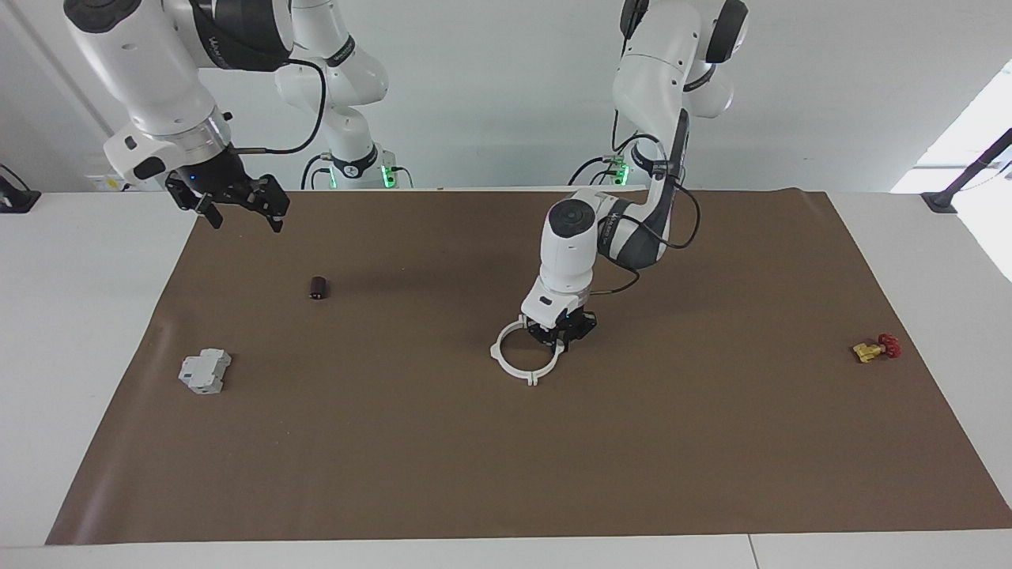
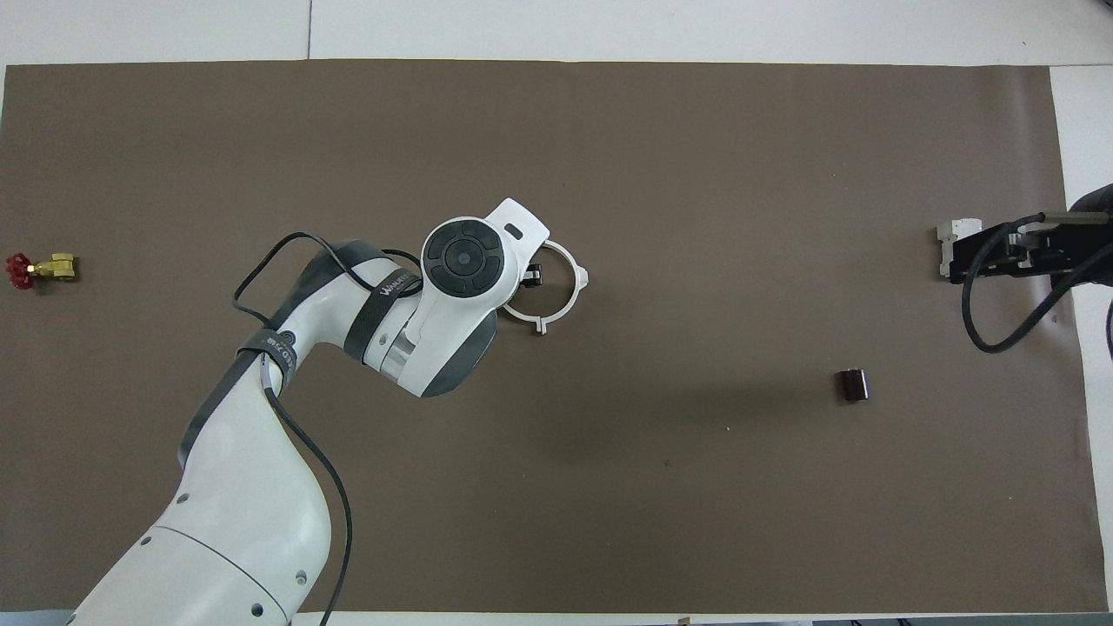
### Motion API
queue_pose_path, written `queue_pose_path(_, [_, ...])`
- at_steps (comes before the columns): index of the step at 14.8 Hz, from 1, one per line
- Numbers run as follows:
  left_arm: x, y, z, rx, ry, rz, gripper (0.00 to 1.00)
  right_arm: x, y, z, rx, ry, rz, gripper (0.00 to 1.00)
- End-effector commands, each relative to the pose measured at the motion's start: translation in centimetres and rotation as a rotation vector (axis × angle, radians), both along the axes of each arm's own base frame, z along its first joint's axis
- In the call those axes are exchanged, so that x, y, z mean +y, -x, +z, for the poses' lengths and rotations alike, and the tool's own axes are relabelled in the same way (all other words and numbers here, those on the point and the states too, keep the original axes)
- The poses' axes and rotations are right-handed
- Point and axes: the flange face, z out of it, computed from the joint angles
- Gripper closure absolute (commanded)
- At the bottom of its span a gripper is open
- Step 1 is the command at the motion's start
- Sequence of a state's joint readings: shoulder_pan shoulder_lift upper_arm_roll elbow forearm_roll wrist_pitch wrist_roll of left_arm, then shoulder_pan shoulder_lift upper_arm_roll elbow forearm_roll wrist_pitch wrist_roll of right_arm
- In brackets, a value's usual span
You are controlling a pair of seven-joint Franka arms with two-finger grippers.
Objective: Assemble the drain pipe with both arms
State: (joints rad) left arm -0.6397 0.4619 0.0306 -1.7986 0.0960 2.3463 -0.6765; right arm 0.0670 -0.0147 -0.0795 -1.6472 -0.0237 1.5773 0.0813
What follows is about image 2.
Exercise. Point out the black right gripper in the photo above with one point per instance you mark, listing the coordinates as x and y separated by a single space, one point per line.
1026 261

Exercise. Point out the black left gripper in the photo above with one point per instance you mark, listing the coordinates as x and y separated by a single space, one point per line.
532 276

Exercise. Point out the white half pipe clamp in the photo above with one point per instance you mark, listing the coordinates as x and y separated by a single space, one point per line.
519 315
583 276

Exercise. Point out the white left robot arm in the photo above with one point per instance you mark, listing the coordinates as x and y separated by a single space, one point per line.
243 504

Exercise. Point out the gray circuit breaker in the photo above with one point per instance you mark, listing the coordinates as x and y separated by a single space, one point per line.
955 233

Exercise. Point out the dark brown cylinder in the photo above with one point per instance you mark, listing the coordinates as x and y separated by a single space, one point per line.
853 386

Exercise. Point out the brown table mat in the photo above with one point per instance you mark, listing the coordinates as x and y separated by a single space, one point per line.
696 487

